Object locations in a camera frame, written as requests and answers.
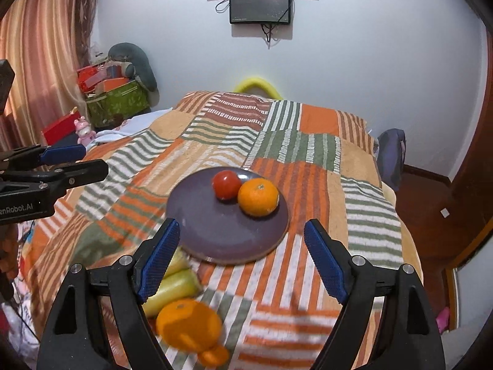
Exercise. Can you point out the small black wall monitor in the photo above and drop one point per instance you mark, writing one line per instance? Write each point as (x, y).
(270, 12)

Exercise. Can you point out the pink toy figure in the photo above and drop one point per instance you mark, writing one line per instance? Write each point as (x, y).
(84, 131)

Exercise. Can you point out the red tomato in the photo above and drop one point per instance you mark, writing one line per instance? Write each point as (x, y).
(226, 185)

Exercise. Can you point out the small tangerine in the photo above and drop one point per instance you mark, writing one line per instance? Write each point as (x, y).
(214, 357)

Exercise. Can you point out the striped patchwork bedspread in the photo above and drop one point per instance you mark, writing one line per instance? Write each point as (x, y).
(275, 312)

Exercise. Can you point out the orange box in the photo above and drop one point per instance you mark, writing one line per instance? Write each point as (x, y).
(107, 85)

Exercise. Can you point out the red gift box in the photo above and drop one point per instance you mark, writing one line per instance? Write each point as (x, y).
(60, 128)

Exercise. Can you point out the grey shark plush toy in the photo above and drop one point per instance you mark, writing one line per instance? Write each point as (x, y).
(137, 58)

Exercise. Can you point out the large orange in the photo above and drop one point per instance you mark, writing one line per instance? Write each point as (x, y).
(189, 325)
(258, 197)

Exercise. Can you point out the striped pink curtain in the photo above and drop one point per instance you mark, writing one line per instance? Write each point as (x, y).
(45, 42)

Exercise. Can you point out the green storage box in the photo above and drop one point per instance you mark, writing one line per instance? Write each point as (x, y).
(110, 109)

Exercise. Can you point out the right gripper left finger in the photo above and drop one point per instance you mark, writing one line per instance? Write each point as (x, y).
(75, 336)

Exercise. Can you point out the purple ceramic plate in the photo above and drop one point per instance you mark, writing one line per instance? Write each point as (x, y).
(219, 231)

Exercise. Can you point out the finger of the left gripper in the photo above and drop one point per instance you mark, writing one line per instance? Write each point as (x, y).
(79, 174)
(32, 157)

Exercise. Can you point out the sugarcane piece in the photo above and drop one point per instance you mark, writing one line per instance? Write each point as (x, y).
(179, 262)
(183, 284)

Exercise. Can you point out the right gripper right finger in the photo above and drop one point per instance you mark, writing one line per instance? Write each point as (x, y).
(407, 337)

